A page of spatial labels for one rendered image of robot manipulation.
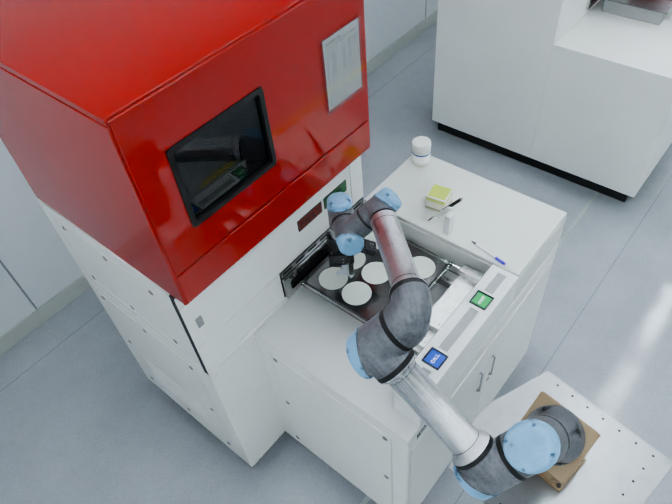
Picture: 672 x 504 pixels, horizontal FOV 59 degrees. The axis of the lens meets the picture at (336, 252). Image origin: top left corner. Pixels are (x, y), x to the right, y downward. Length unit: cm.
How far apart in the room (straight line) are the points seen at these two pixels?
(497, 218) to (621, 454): 83
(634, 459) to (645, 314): 147
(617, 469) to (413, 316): 77
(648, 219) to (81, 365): 311
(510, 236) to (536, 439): 81
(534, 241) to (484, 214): 20
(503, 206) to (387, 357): 94
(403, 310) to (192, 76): 69
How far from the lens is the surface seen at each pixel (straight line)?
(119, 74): 137
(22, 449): 313
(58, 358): 332
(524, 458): 150
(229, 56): 139
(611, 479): 184
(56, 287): 344
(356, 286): 198
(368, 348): 141
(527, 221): 213
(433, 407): 148
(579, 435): 167
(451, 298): 198
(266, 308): 200
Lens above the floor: 245
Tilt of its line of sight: 48 degrees down
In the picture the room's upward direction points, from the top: 7 degrees counter-clockwise
